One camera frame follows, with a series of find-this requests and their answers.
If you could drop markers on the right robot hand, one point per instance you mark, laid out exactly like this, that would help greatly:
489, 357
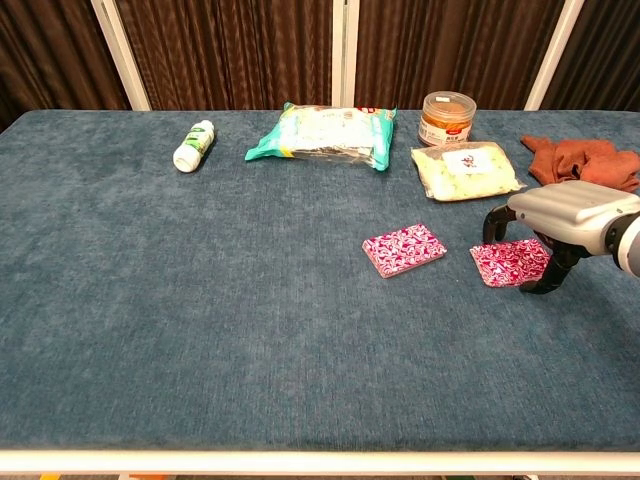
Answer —
570, 210

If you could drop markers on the pink patterned packet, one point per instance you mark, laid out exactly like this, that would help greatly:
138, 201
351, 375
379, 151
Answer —
404, 250
510, 262

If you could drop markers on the orange-brown cloth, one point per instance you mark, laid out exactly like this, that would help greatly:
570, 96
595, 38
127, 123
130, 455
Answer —
590, 165

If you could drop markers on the clear bag white candy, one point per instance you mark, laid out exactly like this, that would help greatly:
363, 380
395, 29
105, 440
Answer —
465, 175

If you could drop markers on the clear round snack jar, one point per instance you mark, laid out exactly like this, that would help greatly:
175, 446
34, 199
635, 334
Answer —
445, 125

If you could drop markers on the brown curtain panel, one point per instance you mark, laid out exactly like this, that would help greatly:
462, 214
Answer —
605, 50
225, 50
50, 50
450, 45

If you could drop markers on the teal wet wipes pack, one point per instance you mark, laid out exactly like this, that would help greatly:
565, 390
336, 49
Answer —
325, 135

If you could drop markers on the blue felt table cover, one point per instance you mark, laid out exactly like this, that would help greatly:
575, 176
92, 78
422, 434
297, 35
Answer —
250, 325

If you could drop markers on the white bottle green label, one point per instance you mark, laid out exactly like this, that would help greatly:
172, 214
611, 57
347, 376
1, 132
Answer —
192, 147

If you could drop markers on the white partition post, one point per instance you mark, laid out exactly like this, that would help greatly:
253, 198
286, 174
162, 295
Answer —
345, 50
120, 55
552, 55

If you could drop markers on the white table frame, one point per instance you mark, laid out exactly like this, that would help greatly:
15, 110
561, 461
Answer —
320, 462

